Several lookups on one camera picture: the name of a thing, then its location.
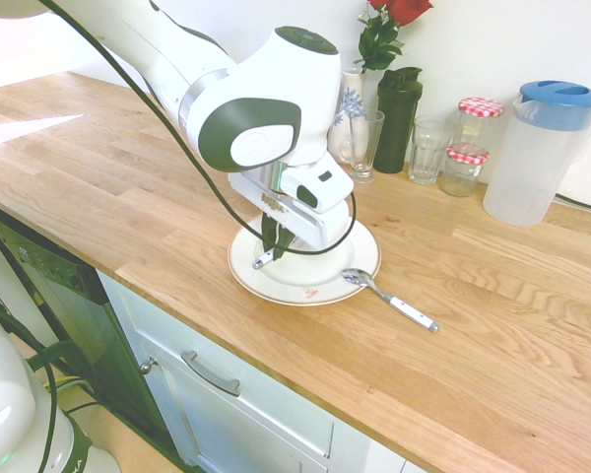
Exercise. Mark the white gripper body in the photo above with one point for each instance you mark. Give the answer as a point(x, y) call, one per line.
point(305, 224)

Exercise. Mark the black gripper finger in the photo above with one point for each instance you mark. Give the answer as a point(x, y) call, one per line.
point(283, 245)
point(267, 230)

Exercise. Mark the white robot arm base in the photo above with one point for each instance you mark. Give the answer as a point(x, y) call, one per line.
point(10, 409)

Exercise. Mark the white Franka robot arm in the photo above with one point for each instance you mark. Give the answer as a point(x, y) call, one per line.
point(256, 108)

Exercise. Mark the white plate with gold rim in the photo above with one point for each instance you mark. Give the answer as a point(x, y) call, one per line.
point(320, 276)

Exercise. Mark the tall footed glass mug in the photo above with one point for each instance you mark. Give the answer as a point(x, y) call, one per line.
point(367, 148)

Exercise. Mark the white vase with blue print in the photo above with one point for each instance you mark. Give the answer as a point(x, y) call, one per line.
point(342, 133)

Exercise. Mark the dark green shaker bottle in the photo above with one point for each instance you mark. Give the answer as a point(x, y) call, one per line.
point(399, 123)

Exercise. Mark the clear ribbed glass tumbler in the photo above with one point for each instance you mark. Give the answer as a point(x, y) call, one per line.
point(428, 153)

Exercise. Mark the white cabinet drawer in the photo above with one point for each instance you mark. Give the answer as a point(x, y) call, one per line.
point(256, 394)

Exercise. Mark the short jar red checkered lid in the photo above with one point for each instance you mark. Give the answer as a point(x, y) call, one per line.
point(463, 172)

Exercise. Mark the silver cabinet knob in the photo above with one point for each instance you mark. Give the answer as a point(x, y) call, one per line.
point(149, 365)

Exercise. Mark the tall jar red checkered lid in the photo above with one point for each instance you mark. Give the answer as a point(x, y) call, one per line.
point(480, 123)

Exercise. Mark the red rose with green leaves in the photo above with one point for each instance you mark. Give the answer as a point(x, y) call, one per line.
point(381, 37)

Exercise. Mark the black dishwasher front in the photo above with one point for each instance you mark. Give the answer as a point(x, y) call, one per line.
point(74, 305)

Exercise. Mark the plastic pitcher with blue lid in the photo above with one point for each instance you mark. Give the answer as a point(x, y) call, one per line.
point(537, 157)

